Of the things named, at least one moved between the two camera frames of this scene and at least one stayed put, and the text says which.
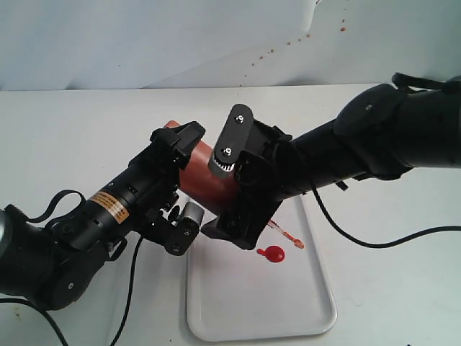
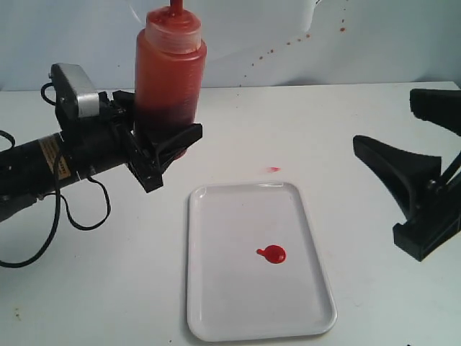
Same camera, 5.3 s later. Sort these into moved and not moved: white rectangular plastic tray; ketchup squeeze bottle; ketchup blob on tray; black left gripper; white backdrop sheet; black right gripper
Moved: black right gripper; black left gripper; ketchup squeeze bottle
Not moved: ketchup blob on tray; white rectangular plastic tray; white backdrop sheet
